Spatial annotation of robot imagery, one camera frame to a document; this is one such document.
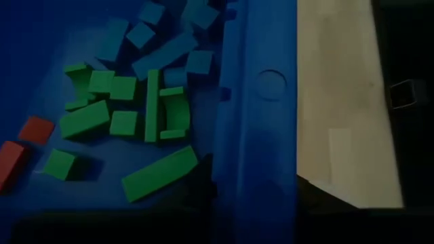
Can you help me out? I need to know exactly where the large blue plastic bin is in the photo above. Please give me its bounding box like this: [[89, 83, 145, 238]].
[[0, 0, 299, 244]]

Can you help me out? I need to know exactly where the red block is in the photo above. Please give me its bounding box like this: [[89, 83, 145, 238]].
[[18, 115, 56, 146], [0, 140, 28, 194]]

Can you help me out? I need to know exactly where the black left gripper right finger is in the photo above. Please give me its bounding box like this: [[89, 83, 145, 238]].
[[296, 174, 434, 244]]

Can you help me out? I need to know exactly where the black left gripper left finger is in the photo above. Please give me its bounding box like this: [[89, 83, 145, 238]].
[[9, 152, 218, 244]]

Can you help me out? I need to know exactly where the green arch block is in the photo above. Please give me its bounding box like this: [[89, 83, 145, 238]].
[[158, 86, 191, 140]]

